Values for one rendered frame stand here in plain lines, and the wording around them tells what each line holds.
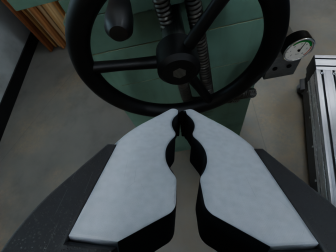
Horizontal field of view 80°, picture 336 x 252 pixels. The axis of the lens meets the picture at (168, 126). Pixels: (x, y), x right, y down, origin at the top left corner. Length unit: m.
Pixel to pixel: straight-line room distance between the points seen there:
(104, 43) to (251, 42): 0.35
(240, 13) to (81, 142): 1.11
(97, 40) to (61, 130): 1.02
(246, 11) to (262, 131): 0.76
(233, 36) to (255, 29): 0.05
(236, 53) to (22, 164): 1.35
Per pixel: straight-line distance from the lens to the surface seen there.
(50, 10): 1.88
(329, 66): 1.20
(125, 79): 0.59
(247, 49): 0.58
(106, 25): 0.19
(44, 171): 1.41
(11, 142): 1.69
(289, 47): 0.53
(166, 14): 0.33
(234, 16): 0.51
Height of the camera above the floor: 1.02
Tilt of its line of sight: 61 degrees down
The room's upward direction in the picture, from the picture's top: 22 degrees counter-clockwise
